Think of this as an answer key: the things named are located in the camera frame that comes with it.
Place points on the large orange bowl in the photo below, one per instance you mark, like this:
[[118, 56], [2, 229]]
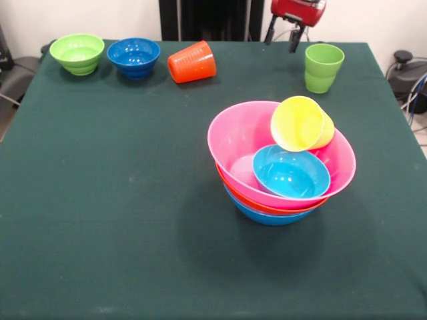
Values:
[[253, 203]]

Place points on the dark blue bowl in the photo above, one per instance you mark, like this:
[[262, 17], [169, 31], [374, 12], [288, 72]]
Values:
[[133, 60]]

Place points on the dark green tablecloth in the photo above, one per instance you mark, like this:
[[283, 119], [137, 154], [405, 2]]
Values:
[[100, 183]]

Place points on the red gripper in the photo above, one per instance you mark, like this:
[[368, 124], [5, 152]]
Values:
[[300, 10]]

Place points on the orange ribbed cup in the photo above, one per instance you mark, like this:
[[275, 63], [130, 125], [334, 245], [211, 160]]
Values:
[[193, 65]]

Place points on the yellow cup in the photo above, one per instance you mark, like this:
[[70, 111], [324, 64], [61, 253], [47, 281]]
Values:
[[297, 125]]

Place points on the lime green bowl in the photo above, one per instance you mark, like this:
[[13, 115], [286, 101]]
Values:
[[76, 55]]

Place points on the green cup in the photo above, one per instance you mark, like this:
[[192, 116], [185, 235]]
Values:
[[322, 76]]

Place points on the large pink bowl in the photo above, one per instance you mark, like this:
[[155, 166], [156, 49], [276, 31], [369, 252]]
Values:
[[240, 133]]

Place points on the small light blue bowl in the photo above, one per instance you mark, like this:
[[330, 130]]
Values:
[[290, 175]]

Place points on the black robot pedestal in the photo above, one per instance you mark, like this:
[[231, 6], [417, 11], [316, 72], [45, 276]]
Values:
[[213, 20]]

